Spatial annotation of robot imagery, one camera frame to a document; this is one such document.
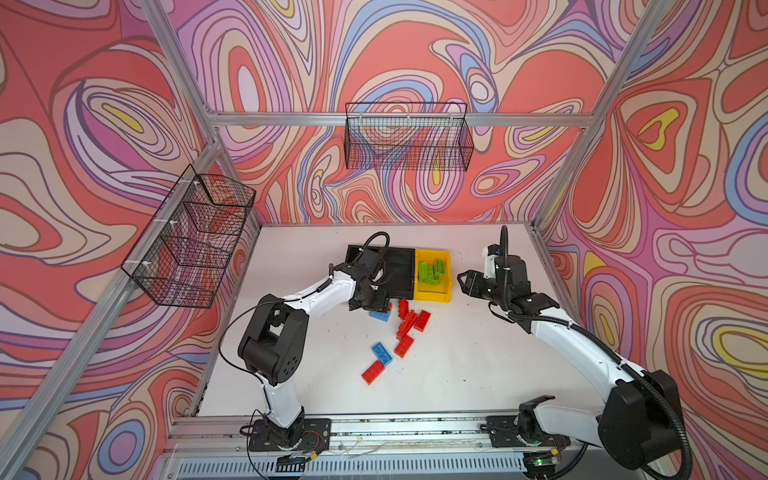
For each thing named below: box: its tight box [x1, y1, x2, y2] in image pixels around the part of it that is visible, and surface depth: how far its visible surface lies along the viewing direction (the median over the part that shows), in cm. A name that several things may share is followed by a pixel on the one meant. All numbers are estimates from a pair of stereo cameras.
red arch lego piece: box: [396, 309, 418, 340], surface depth 90 cm
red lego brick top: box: [414, 310, 431, 332], surface depth 94 cm
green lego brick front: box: [432, 259, 445, 284], surface depth 101 cm
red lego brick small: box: [398, 298, 409, 320], surface depth 97 cm
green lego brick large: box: [418, 262, 434, 283], surface depth 102 cm
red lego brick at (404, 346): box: [394, 334, 415, 359], surface depth 88 cm
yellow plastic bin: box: [414, 248, 453, 303], surface depth 100 cm
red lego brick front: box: [361, 360, 385, 385], surface depth 84 cm
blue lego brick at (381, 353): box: [372, 342, 393, 366], surface depth 88 cm
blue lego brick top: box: [369, 311, 391, 322], surface depth 95 cm
